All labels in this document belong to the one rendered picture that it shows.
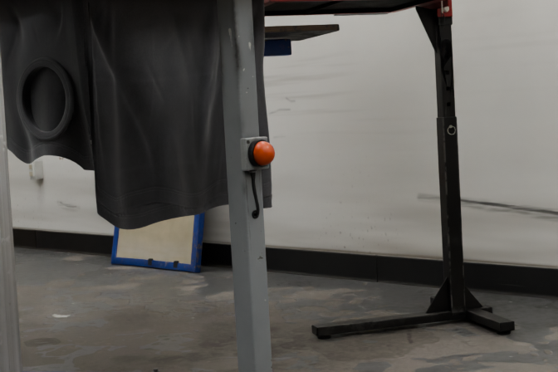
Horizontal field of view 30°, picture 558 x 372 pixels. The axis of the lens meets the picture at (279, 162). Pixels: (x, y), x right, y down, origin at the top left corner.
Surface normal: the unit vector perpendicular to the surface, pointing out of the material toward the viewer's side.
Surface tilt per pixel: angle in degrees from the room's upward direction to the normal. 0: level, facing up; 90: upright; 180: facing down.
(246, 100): 90
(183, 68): 92
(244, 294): 90
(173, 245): 78
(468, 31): 90
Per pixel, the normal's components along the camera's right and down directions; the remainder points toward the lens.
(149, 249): -0.68, -0.14
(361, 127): -0.69, 0.07
